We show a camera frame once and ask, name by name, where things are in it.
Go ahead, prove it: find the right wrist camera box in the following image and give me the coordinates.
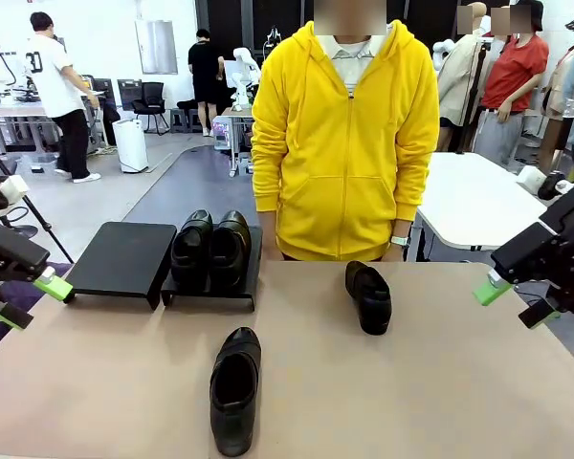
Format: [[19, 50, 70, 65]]
[[516, 166, 574, 202]]

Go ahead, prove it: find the lit computer case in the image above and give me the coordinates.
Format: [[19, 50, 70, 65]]
[[211, 118, 233, 149]]

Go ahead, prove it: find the black office chair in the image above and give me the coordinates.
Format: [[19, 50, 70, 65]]
[[131, 81, 169, 135]]

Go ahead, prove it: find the person in black clothes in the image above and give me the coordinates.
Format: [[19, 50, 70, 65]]
[[187, 28, 226, 138]]

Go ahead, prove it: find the black camera tripod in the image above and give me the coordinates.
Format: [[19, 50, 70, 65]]
[[0, 133, 76, 265]]

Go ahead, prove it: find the black pole stand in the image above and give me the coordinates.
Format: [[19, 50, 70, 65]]
[[458, 42, 489, 155]]

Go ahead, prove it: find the black textured monk strap shoe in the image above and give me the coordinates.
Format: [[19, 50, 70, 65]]
[[344, 260, 393, 336], [209, 326, 263, 458]]

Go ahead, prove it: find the person's right hand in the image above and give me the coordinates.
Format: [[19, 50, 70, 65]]
[[258, 220, 279, 263]]

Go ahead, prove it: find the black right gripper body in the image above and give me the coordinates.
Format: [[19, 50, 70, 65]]
[[491, 177, 574, 315]]

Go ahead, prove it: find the silver wall panel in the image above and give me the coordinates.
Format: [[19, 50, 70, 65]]
[[134, 19, 179, 76]]

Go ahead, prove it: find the man in white numbered shirt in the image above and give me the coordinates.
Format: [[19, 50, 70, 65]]
[[22, 11, 101, 186]]

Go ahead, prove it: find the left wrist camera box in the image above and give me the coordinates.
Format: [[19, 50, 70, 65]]
[[0, 175, 31, 211]]

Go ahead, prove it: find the person's right forearm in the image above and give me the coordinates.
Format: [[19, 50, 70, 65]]
[[251, 119, 289, 224]]

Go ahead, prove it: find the black slanted shoe stand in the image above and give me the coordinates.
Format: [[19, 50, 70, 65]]
[[64, 221, 178, 311], [161, 224, 264, 313]]

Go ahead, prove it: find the person's left forearm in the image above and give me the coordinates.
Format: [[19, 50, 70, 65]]
[[392, 128, 441, 238]]

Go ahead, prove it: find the white side table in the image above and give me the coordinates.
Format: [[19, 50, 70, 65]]
[[414, 151, 550, 251]]

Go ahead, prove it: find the person in yellow hoodie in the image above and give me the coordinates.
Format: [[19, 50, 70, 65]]
[[251, 0, 441, 263]]

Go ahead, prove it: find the black smooth leather shoe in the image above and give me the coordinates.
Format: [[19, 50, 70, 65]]
[[209, 209, 253, 291], [170, 208, 215, 294]]

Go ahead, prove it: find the gray lab desk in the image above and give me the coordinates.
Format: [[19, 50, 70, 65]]
[[0, 105, 49, 154]]

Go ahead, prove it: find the white air purifier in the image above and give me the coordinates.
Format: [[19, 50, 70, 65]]
[[111, 119, 149, 174]]

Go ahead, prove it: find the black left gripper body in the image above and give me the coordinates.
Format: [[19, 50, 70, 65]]
[[0, 209, 52, 319]]

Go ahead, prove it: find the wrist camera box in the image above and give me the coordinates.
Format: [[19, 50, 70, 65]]
[[0, 175, 31, 211], [516, 166, 574, 202]]

